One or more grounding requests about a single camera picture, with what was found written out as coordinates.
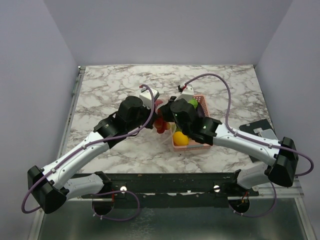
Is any clear zip top bag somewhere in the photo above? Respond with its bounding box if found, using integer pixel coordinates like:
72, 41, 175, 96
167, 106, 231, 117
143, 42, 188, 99
153, 102, 177, 143

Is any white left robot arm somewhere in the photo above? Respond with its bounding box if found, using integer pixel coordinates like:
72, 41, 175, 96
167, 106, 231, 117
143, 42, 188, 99
27, 93, 159, 214

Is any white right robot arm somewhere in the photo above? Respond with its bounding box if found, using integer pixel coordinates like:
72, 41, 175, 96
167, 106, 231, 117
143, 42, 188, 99
158, 99, 299, 196

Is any dark purple eggplant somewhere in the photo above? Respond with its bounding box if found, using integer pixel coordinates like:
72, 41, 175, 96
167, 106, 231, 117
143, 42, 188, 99
195, 104, 206, 118

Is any green custard apple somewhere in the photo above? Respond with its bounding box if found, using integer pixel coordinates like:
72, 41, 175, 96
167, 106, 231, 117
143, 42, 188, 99
188, 98, 198, 109

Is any pink perforated plastic basket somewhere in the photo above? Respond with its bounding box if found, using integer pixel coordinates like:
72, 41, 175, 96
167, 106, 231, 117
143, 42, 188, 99
170, 94, 211, 152

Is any yellow lemon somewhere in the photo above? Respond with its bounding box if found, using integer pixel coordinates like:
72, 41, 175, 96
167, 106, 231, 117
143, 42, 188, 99
172, 131, 189, 147

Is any black pad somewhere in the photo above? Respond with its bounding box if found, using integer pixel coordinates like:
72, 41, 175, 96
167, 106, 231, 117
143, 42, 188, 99
238, 119, 276, 163

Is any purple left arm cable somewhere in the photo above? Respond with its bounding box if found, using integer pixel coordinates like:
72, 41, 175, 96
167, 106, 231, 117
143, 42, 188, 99
21, 84, 157, 222

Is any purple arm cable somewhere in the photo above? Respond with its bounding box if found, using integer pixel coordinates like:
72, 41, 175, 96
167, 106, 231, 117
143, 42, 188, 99
21, 84, 157, 222
182, 73, 315, 218

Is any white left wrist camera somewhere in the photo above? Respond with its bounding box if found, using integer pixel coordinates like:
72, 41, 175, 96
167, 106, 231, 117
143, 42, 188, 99
139, 86, 160, 109

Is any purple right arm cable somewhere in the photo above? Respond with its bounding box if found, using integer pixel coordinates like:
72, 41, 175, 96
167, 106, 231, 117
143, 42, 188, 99
182, 73, 315, 218

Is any aluminium side rail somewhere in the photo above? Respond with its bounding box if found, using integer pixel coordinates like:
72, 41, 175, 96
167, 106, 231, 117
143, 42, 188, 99
56, 66, 86, 159

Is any black mounting rail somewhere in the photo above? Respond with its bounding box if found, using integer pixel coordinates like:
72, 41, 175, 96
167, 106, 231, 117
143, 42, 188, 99
72, 171, 261, 210

